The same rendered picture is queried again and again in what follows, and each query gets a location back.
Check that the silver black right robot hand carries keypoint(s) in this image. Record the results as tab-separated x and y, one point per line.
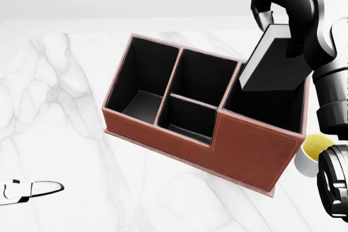
312	12

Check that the black book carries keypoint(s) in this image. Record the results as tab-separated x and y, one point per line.
272	69

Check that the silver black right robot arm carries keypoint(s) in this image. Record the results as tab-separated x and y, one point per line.
333	118

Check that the red-brown desk caddy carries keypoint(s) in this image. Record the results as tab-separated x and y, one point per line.
244	147

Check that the white mug yellow inside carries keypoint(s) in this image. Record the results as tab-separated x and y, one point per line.
302	162

